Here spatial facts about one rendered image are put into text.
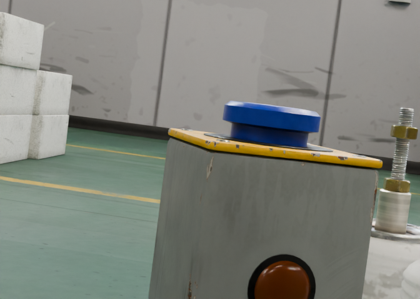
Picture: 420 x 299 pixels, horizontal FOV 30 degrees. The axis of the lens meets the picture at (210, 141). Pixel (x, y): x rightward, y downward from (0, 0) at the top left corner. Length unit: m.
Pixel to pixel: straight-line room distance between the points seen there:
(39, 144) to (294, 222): 2.98
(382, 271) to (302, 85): 5.05
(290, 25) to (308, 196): 5.31
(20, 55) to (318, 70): 2.97
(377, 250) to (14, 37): 2.50
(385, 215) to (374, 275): 0.05
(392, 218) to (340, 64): 5.02
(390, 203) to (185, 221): 0.28
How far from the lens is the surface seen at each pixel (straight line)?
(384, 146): 5.58
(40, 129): 3.25
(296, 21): 5.60
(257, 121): 0.31
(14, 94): 3.03
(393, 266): 0.53
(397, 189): 0.57
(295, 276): 0.30
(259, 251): 0.29
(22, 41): 3.03
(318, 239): 0.30
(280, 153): 0.29
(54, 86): 3.38
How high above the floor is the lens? 0.33
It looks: 3 degrees down
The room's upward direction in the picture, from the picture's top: 7 degrees clockwise
